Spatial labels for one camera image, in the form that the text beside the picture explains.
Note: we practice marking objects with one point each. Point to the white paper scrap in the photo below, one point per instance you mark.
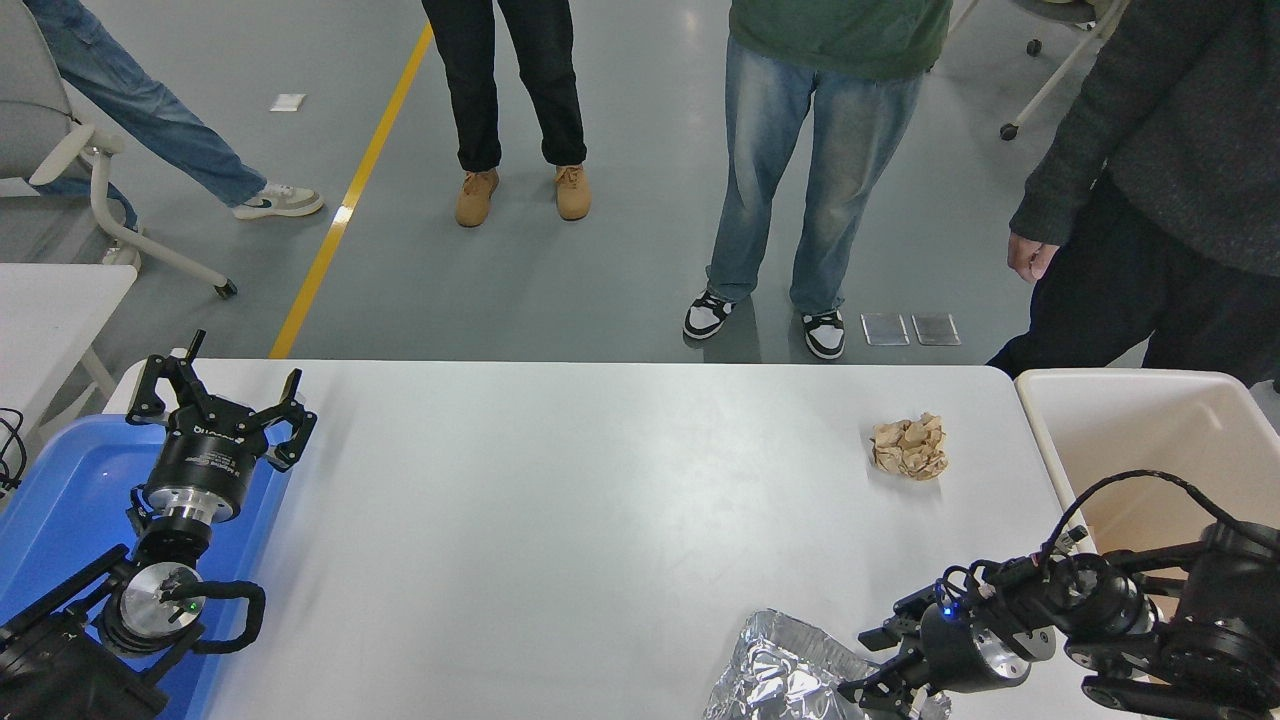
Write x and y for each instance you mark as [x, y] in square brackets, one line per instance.
[288, 102]

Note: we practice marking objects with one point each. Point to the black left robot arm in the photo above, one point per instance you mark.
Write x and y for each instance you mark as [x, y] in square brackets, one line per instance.
[150, 600]

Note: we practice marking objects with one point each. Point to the white-legged wheeled chair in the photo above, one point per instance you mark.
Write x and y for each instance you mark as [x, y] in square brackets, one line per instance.
[1050, 85]

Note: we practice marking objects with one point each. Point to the white side table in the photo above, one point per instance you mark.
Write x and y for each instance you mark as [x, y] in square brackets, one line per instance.
[50, 310]

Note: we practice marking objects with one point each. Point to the person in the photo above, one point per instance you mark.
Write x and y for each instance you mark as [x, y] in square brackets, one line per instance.
[780, 150]
[160, 120]
[480, 90]
[1170, 150]

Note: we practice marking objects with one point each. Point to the grey office chair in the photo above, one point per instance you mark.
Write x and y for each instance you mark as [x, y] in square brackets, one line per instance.
[25, 120]

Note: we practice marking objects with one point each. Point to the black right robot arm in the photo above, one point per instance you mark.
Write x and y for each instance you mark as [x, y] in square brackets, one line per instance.
[1220, 620]

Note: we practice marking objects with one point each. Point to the silver foil tray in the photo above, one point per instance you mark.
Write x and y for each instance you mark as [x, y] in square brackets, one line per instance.
[780, 680]

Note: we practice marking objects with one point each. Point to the person's right hand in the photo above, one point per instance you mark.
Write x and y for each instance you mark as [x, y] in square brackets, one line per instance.
[1028, 258]

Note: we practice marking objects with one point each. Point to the large pale plastic bin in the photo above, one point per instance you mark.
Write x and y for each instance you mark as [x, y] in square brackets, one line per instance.
[1150, 430]

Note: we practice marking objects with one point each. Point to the tan paper ball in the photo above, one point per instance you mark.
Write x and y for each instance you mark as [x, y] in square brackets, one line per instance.
[910, 447]

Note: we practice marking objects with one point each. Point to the blue plastic tray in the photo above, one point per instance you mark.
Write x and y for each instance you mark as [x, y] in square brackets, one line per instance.
[70, 490]

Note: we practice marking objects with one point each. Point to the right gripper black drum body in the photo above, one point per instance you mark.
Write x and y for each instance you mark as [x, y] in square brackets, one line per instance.
[950, 650]

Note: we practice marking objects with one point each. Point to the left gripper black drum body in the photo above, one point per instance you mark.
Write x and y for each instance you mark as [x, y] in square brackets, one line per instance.
[205, 460]

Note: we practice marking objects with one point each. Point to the square metal floor plate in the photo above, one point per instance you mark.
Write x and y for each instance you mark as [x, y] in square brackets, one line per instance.
[886, 329]
[936, 329]

